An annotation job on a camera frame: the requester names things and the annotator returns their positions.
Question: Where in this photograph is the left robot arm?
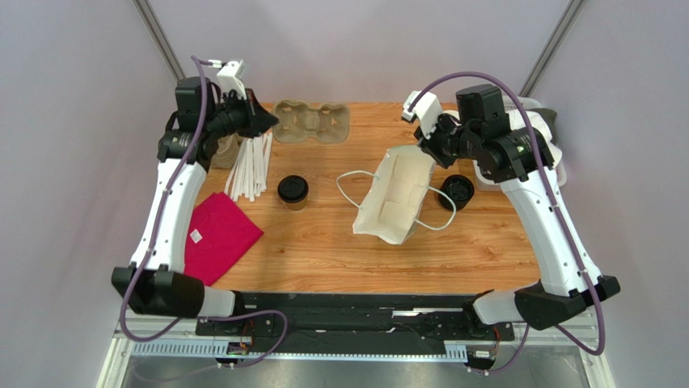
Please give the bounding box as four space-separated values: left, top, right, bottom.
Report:
111 75 277 318

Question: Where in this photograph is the dark green cloth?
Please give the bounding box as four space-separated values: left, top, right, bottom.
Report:
535 108 557 145

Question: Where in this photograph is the brown paper coffee cup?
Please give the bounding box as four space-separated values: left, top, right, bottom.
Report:
282 197 308 212

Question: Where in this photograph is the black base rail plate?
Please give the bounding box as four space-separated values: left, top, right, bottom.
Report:
193 290 572 356

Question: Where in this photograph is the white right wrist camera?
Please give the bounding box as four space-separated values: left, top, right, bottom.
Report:
400 91 443 139

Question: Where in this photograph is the green white paper bag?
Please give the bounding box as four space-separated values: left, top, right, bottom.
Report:
336 145 458 245

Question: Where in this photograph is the white bucket hat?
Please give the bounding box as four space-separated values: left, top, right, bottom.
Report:
507 108 564 185

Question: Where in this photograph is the stack of pulp cup carriers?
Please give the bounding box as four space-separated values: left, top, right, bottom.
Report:
211 134 242 169

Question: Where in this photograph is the single pulp cup carrier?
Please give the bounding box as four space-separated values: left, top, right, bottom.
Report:
272 99 350 144

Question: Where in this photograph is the black cup lid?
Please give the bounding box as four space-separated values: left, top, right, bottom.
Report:
277 175 309 204

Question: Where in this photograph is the red folded cloth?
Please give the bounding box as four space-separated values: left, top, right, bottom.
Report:
184 192 264 286

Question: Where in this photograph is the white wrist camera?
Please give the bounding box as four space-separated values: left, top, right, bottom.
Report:
400 91 443 139
208 59 247 100

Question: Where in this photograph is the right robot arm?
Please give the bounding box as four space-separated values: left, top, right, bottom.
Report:
402 84 620 331

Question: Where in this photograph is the white paper straws bundle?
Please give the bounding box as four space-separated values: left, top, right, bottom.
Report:
224 132 273 202

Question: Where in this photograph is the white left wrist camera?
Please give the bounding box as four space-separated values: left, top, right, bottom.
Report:
208 59 247 100

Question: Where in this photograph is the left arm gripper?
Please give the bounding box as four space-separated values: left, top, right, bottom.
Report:
206 88 279 141

